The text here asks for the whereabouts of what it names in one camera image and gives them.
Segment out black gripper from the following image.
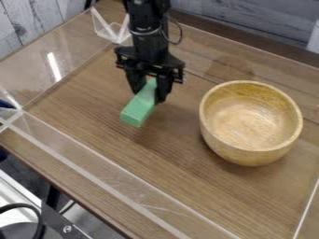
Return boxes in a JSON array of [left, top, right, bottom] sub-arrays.
[[114, 29, 185, 104]]

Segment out green rectangular block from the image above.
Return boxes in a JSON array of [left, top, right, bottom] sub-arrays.
[[120, 78, 157, 128]]

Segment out light wooden bowl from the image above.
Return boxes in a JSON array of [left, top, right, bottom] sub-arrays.
[[197, 80, 302, 167]]

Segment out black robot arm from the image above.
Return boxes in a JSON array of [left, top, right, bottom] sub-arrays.
[[114, 0, 185, 104]]

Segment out clear acrylic tray walls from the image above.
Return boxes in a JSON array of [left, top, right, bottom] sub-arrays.
[[0, 12, 319, 239]]

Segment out black table leg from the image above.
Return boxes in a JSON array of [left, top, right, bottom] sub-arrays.
[[46, 186, 61, 210]]

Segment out clear acrylic corner bracket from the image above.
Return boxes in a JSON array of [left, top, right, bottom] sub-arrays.
[[90, 7, 130, 45]]

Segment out black metal bracket with screw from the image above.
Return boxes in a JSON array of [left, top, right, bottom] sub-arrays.
[[41, 204, 92, 239]]

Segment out black cable loop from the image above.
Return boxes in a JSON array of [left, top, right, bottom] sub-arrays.
[[0, 203, 46, 239]]

